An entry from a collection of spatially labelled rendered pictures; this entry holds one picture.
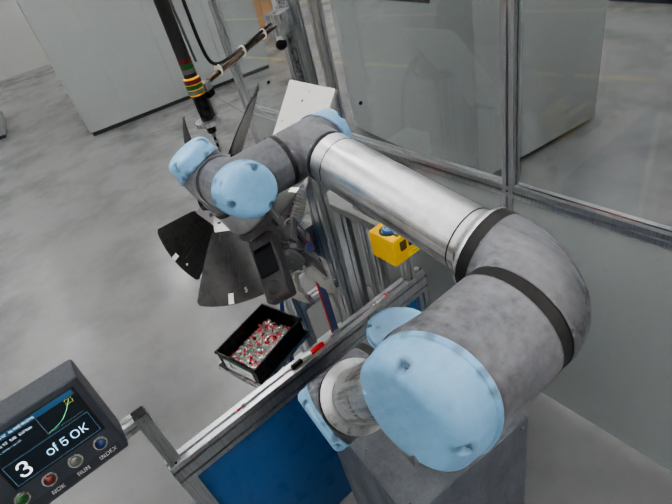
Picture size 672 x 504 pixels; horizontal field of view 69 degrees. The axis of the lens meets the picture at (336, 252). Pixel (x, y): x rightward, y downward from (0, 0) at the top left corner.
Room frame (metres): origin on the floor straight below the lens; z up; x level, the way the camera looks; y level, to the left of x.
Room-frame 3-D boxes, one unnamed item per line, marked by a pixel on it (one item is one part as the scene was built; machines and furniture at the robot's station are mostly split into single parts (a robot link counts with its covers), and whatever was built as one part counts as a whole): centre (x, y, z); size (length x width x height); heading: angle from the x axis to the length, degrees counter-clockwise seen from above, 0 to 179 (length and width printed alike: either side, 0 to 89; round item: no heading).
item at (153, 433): (0.72, 0.51, 0.96); 0.03 x 0.03 x 0.20; 30
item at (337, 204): (1.68, -0.18, 0.84); 0.36 x 0.24 x 0.03; 30
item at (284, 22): (1.87, -0.02, 1.53); 0.10 x 0.07 x 0.08; 155
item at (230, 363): (1.05, 0.29, 0.84); 0.22 x 0.17 x 0.07; 136
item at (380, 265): (1.68, -0.18, 0.41); 0.04 x 0.04 x 0.83; 30
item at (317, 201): (1.59, 0.02, 0.57); 0.09 x 0.04 x 1.15; 30
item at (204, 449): (0.94, 0.14, 0.82); 0.90 x 0.04 x 0.08; 120
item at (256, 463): (0.94, 0.14, 0.45); 0.82 x 0.01 x 0.66; 120
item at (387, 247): (1.14, -0.20, 1.02); 0.16 x 0.10 x 0.11; 120
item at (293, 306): (1.47, 0.22, 0.45); 0.09 x 0.04 x 0.91; 30
